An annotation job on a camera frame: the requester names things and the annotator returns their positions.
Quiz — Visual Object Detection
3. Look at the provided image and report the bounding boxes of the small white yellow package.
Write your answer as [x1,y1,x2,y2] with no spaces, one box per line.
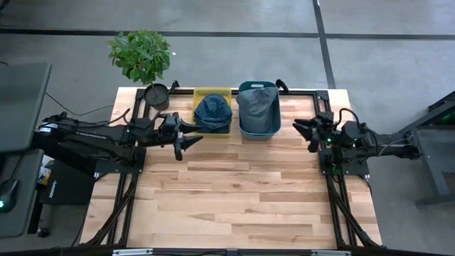
[36,154,53,186]

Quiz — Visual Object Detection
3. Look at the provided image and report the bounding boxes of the black computer mouse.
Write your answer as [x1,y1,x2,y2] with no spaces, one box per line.
[0,178,19,214]

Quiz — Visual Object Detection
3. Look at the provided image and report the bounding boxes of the grey metal stand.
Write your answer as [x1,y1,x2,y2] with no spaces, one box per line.
[392,90,455,207]

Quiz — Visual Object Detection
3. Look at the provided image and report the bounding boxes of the teal plastic bin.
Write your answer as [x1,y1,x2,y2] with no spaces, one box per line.
[236,80,282,141]

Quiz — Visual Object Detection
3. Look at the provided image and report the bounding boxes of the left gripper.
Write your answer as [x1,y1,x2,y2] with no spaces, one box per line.
[156,112,205,161]

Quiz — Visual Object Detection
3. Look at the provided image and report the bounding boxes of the yellow plastic bin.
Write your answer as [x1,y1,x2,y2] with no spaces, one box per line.
[191,87,234,139]

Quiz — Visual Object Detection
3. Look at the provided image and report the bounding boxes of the blue denim cap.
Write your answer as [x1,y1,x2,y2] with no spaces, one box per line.
[193,93,234,134]

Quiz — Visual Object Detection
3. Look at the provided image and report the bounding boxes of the grey desk top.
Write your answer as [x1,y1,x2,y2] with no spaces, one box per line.
[0,62,53,154]
[0,148,44,240]

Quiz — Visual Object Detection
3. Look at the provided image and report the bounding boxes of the dark grey cap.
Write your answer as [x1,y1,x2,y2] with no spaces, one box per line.
[238,92,278,134]

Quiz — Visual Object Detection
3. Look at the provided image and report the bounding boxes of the black floor cable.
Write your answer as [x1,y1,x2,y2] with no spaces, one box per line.
[44,91,114,118]

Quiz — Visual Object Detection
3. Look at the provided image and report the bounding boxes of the green leafy plant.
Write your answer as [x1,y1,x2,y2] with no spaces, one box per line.
[107,29,171,86]

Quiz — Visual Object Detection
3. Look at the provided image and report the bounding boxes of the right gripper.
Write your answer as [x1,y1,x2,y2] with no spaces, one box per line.
[293,111,338,153]

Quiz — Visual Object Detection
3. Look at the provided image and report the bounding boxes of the black plant pot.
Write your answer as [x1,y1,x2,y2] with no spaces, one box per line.
[143,82,171,112]

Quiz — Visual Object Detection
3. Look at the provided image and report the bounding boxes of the black case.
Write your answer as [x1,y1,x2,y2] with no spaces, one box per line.
[39,159,97,206]

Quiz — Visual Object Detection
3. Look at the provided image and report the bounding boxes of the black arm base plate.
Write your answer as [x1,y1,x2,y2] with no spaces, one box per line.
[92,145,147,175]
[317,146,371,177]

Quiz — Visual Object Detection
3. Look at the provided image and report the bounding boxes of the silver bracket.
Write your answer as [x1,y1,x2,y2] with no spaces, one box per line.
[310,250,352,256]
[112,247,154,256]

